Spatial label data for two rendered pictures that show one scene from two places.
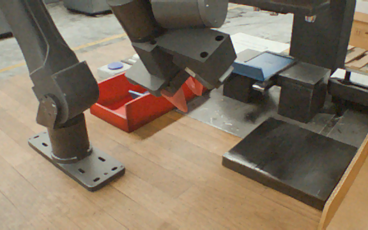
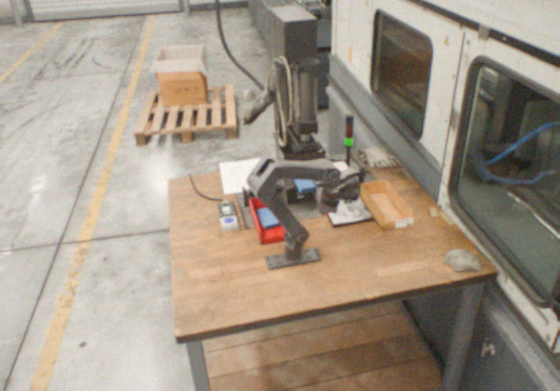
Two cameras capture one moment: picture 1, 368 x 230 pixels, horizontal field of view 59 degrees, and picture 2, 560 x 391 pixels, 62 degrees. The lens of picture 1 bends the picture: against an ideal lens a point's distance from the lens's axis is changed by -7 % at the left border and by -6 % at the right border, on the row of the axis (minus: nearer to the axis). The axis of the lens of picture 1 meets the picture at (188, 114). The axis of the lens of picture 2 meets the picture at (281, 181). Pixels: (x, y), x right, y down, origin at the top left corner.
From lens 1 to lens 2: 1.52 m
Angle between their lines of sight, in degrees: 44
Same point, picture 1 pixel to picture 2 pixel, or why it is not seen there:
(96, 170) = (312, 254)
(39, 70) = (297, 227)
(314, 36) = not seen: hidden behind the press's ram
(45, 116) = (299, 243)
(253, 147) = (336, 216)
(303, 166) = (356, 212)
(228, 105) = (297, 208)
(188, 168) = (328, 235)
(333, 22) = not seen: hidden behind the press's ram
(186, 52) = (351, 195)
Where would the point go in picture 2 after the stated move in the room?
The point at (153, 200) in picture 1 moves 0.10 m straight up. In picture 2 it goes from (337, 248) to (338, 227)
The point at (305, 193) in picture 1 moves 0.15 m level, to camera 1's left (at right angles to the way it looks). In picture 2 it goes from (367, 218) to (347, 237)
